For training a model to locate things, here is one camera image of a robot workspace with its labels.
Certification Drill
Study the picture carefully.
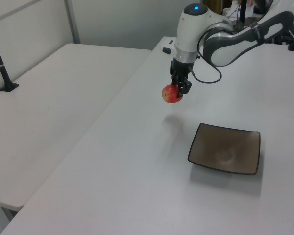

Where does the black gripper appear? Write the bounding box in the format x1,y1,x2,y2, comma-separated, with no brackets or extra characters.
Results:
169,58,195,98

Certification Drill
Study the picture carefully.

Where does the red apple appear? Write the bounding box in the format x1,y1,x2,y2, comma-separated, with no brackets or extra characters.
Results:
161,84,183,104

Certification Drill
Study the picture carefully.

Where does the square brown ceramic plate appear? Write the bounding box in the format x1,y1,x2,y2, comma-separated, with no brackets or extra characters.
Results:
187,122,261,176

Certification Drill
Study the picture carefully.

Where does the white side table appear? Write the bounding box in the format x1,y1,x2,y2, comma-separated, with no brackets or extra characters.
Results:
0,43,152,212

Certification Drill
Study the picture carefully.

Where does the black pole with foot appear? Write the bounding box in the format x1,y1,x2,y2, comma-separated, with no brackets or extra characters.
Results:
0,25,20,93

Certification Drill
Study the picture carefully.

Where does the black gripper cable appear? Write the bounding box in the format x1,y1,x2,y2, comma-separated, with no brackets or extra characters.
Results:
189,29,223,84

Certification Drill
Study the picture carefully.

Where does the grey partition post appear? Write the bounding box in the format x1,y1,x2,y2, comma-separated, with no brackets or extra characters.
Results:
64,0,81,45

